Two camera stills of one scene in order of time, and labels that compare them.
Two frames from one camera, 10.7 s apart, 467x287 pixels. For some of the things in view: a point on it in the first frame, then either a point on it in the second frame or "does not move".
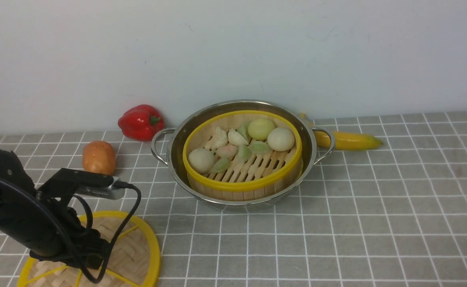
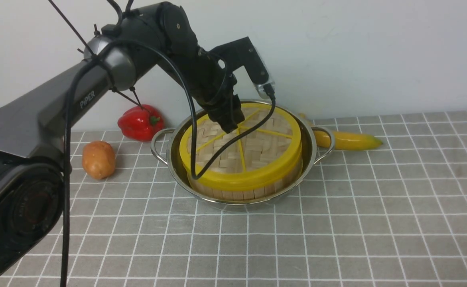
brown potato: [99, 156] does not move
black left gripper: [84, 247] -> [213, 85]
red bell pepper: [141, 123] does not move
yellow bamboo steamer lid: [133, 260] -> [267, 156]
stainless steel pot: [317, 143] does not move
